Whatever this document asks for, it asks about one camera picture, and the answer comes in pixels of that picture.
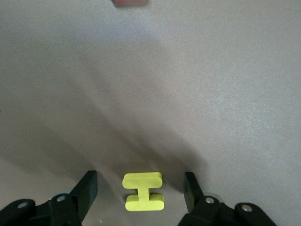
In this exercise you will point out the red foam small w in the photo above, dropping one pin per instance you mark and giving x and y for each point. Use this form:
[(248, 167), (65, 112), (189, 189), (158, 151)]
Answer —
[(129, 2)]

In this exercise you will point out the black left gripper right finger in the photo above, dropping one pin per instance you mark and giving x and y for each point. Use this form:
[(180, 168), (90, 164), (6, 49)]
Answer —
[(195, 200)]

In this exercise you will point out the brown table cover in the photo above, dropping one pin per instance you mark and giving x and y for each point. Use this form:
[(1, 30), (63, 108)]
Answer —
[(141, 82)]

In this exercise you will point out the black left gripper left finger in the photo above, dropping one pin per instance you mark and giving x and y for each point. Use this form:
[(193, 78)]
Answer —
[(84, 195)]

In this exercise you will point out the yellow foam letter H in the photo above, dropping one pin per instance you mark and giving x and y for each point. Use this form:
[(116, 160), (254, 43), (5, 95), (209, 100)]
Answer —
[(143, 195)]

